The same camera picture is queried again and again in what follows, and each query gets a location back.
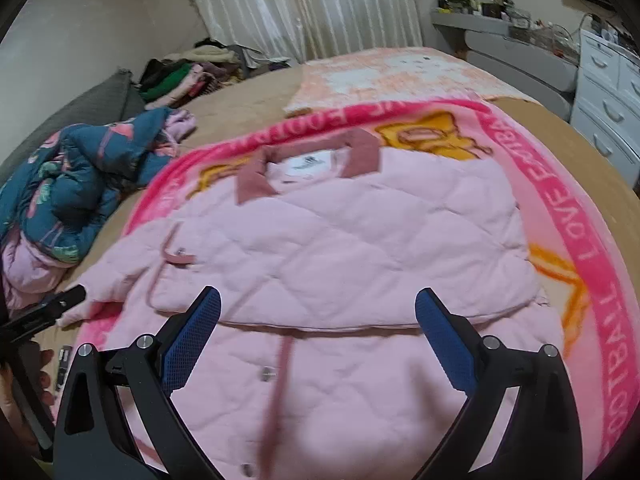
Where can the teal flamingo print duvet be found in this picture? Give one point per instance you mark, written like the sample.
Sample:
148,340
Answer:
80,175

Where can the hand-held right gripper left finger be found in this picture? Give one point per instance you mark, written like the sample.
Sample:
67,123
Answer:
192,340

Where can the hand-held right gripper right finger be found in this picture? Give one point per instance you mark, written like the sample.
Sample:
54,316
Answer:
445,340

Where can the grey shelf unit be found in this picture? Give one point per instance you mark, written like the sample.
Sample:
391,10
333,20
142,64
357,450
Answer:
520,60

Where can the lilac garment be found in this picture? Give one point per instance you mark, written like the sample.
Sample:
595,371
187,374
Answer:
180,122

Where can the pile of folded clothes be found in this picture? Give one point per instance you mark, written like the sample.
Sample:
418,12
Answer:
195,72

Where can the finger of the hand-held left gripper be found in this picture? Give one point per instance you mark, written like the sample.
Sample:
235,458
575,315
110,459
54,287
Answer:
60,305

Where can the light pink padded garment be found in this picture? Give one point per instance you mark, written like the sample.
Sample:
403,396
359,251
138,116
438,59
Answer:
25,272

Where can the grey pillow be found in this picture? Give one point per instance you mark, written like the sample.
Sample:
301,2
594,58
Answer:
75,105

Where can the clutter of small shelf things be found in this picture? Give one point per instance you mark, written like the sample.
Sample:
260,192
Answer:
530,27

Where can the person's left hand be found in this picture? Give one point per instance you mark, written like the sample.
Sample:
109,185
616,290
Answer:
46,375

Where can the white drawer cabinet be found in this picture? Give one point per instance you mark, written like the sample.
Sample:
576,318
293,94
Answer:
605,100

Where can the bed with tan sheet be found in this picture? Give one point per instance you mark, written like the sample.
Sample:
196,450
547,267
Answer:
240,100

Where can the orange white patterned towel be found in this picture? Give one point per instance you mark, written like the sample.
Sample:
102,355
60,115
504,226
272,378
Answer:
400,75

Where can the white sheer curtain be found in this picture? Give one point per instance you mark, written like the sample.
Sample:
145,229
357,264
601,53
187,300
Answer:
310,5

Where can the pink quilted jacket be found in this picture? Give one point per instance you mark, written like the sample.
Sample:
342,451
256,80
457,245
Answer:
325,240

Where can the pink printed blanket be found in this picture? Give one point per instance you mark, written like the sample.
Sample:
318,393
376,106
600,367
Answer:
565,220

